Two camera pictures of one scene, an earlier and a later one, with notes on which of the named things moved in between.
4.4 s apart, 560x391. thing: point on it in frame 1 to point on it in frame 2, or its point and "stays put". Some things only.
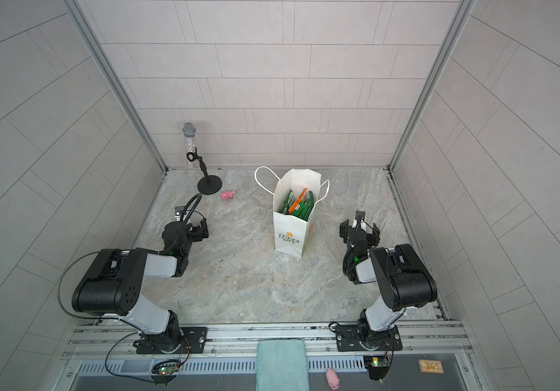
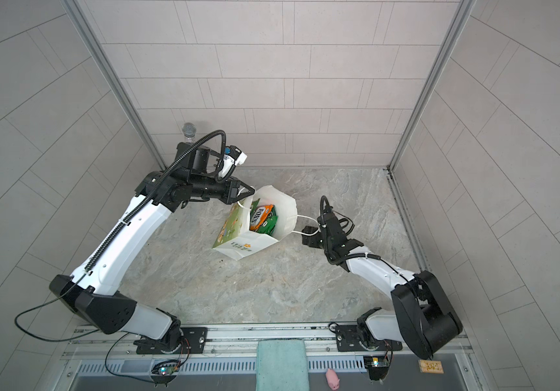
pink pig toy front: x=332 y=379 stays put
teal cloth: x=282 y=365 stays put
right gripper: x=347 y=231 to x=311 y=235
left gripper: x=196 y=231 to x=231 y=186
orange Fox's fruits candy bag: x=301 y=197 to x=259 y=214
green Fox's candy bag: x=304 y=209 to x=269 y=225
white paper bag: x=292 y=235 to x=235 y=239
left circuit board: x=164 y=371 stays put
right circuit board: x=377 y=366 stays put
